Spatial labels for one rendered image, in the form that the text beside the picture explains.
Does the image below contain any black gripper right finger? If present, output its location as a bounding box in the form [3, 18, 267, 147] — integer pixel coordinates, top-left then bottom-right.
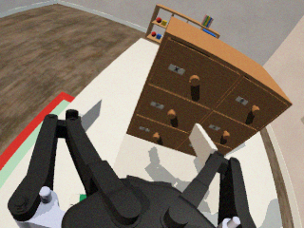
[163, 123, 257, 228]

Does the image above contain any brown wooden chest of drawers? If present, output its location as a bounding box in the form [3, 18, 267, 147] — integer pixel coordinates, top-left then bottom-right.
[126, 16, 293, 156]

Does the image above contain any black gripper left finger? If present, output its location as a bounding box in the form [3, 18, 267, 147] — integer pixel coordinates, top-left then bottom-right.
[8, 97, 142, 228]

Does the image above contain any brown wooden drawer front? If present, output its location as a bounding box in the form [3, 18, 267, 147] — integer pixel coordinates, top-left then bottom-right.
[200, 110, 257, 147]
[150, 37, 239, 107]
[138, 83, 210, 131]
[216, 76, 288, 128]
[129, 114, 188, 148]
[176, 135, 232, 156]

